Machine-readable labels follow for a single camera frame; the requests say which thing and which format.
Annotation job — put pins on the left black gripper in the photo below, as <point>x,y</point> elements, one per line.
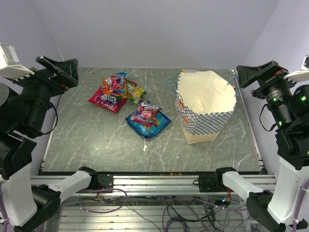
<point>70,67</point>

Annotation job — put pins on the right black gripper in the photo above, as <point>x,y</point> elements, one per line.
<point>247,74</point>

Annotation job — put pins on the orange Fox's candy bag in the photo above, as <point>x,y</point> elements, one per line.
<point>110,85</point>

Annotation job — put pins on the blue checkered paper bag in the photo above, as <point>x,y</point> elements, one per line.
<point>204,104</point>

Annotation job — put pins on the red snack bag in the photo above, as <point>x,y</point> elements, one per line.
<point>111,107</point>

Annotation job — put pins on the yellow green candy wrapper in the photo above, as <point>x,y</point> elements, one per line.
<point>134,92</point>

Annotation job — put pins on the purple Fox's berries candy bag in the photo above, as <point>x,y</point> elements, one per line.
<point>145,113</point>

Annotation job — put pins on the blue snack bag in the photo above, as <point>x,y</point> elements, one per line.
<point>148,130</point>

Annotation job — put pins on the M&M's candy bag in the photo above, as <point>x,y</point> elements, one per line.
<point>121,81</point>

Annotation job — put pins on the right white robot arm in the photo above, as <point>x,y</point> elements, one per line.
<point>287,98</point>

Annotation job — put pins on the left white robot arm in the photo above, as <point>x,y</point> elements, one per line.
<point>22,205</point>

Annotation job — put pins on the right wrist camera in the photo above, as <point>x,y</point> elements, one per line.
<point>301,75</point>

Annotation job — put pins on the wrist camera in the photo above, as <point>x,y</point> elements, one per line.
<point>301,75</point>
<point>10,66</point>

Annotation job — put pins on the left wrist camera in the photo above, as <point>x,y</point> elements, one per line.
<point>10,66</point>

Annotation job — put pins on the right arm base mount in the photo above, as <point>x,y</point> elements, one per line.
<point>208,184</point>

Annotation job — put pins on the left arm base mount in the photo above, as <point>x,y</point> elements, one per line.
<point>105,181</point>

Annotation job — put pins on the aluminium frame rail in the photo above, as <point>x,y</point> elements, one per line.
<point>162,185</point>

